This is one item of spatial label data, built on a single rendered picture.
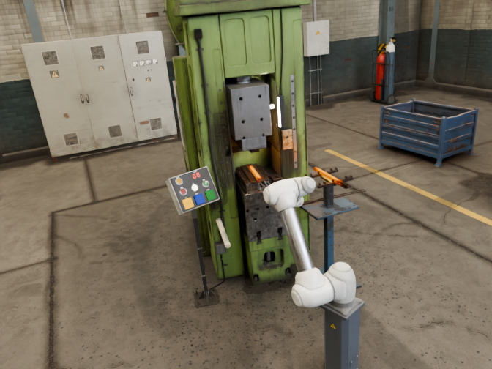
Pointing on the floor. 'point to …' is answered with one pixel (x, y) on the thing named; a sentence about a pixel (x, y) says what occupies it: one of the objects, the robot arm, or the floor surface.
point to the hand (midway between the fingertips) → (261, 181)
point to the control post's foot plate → (206, 298)
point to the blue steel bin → (428, 128)
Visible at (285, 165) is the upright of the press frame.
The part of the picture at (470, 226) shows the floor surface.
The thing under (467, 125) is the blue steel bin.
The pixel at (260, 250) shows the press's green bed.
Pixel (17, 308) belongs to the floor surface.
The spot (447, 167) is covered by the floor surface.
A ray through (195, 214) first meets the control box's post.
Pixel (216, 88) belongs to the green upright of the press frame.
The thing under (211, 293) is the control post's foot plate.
